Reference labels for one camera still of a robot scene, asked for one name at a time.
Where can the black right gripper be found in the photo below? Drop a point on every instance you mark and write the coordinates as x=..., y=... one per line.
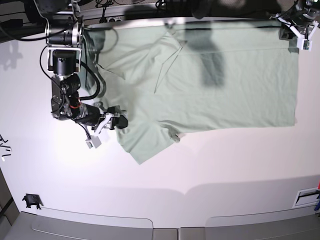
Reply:
x=112, y=118

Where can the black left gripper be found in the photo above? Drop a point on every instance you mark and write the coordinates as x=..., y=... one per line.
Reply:
x=296, y=22

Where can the light green T-shirt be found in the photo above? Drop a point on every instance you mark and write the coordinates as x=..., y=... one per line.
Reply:
x=194, y=77

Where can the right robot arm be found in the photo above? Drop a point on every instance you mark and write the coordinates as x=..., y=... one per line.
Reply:
x=64, y=33

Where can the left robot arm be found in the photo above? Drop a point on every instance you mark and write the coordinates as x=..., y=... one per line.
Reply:
x=308, y=4

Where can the black table clamp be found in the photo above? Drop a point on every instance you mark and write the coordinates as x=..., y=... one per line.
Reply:
x=33, y=200

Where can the black hex keys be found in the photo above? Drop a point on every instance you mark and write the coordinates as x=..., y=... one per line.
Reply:
x=5, y=149

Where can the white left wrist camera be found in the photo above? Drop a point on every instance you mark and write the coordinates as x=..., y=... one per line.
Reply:
x=304, y=44

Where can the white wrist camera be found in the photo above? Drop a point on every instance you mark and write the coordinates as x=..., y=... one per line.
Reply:
x=93, y=141
x=304, y=44

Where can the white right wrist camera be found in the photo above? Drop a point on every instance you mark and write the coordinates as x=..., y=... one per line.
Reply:
x=93, y=141

